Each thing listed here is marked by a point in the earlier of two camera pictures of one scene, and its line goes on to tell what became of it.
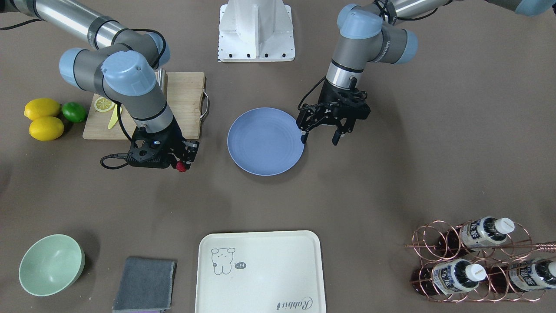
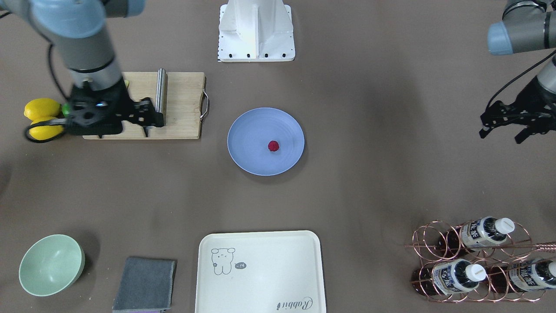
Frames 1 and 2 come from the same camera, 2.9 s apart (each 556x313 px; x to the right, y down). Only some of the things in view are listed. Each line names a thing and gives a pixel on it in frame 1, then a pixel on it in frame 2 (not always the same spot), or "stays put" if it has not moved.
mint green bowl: (50, 264) stays put
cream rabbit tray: (259, 272) stays put
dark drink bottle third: (534, 274) stays put
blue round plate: (265, 141) stays put
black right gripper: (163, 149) → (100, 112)
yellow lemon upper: (41, 108) stays put
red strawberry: (180, 166) → (273, 145)
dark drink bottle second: (481, 233) stays put
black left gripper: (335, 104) → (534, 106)
